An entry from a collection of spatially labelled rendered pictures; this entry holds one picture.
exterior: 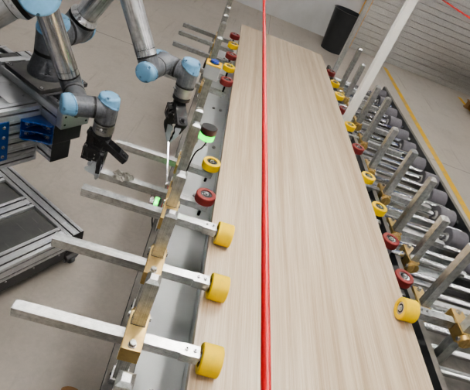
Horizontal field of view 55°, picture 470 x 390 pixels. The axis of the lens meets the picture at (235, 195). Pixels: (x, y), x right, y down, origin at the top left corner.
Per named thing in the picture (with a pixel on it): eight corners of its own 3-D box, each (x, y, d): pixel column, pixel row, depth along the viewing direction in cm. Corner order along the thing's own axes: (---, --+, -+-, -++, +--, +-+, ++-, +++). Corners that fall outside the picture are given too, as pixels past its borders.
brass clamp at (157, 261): (137, 282, 129) (141, 271, 127) (147, 251, 140) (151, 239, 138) (158, 289, 130) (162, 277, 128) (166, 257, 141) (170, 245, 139)
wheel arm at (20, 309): (8, 316, 107) (10, 307, 105) (15, 305, 110) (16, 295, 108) (209, 369, 115) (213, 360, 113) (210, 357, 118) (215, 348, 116)
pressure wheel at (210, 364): (206, 349, 111) (203, 336, 119) (195, 379, 111) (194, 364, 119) (228, 355, 112) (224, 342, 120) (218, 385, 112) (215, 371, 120)
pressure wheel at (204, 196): (187, 217, 180) (195, 195, 173) (190, 206, 186) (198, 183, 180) (206, 224, 181) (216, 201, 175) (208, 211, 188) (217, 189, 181)
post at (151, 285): (107, 391, 130) (145, 280, 103) (110, 379, 133) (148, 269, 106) (119, 393, 130) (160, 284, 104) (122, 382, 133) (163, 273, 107)
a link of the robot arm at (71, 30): (26, 46, 172) (29, 10, 164) (49, 39, 183) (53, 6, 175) (52, 59, 170) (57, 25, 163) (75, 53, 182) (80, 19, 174)
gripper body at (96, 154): (86, 149, 173) (92, 122, 167) (108, 156, 175) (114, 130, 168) (80, 159, 167) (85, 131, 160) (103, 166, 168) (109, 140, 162)
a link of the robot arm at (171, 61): (147, 50, 169) (172, 63, 168) (161, 45, 179) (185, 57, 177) (142, 70, 174) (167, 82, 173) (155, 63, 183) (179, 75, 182)
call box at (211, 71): (201, 78, 204) (206, 62, 200) (202, 73, 210) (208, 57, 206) (216, 83, 205) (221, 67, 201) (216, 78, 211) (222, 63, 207)
